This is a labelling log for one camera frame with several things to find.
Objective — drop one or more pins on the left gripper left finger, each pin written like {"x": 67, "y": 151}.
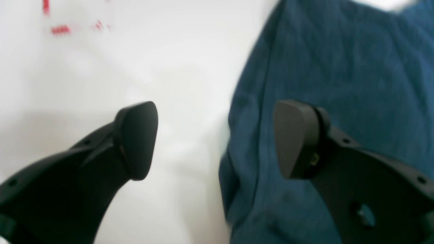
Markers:
{"x": 63, "y": 198}

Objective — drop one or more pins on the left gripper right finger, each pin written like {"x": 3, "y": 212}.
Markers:
{"x": 372, "y": 199}

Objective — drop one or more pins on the dark navy T-shirt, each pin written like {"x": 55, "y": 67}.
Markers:
{"x": 373, "y": 73}

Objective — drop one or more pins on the red tape rectangle marking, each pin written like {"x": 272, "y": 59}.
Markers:
{"x": 69, "y": 17}

